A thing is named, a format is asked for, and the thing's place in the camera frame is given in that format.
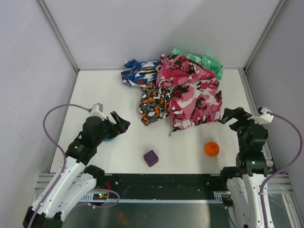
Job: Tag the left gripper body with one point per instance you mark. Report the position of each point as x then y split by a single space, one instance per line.
113 126

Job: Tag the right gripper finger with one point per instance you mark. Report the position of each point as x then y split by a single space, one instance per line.
228 115
242 118

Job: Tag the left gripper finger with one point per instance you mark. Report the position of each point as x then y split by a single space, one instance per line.
122 126
116 117

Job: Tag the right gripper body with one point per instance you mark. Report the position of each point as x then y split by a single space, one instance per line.
239 119

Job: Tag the pink camouflage cloth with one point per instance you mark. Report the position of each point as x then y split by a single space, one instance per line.
196 97

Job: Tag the orange black camouflage cloth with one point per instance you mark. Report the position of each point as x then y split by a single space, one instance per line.
154 104

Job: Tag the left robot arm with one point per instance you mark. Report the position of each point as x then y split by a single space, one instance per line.
75 177

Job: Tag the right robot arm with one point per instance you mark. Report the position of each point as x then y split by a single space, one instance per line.
246 181

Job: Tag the blue white patterned cloth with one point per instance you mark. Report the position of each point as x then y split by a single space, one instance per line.
139 73

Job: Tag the green white cloth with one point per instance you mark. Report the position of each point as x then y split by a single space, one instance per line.
204 60

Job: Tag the blue bowl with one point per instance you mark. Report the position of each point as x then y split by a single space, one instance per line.
111 139

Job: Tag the orange fruit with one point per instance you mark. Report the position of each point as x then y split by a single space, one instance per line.
211 149

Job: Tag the purple cube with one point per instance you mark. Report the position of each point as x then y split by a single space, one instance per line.
151 158

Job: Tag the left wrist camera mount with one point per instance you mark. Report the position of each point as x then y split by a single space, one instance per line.
97 114

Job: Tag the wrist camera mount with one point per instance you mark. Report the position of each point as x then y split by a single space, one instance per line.
97 114
263 116

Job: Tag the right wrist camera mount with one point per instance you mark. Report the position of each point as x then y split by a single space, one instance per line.
263 116

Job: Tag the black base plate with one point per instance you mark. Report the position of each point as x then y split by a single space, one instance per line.
163 186

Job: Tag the grey slotted cable duct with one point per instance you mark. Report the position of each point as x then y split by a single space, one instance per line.
217 199

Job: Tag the right aluminium frame post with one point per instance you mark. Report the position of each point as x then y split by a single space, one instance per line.
266 31

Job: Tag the aluminium frame post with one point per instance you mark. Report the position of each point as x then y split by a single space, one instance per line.
57 34
266 31

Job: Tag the left aluminium frame post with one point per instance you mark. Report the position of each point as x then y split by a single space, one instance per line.
57 34

